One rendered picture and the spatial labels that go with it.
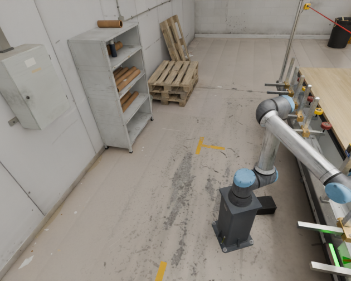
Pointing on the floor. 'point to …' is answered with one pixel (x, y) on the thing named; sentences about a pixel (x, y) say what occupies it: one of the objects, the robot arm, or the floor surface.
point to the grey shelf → (91, 58)
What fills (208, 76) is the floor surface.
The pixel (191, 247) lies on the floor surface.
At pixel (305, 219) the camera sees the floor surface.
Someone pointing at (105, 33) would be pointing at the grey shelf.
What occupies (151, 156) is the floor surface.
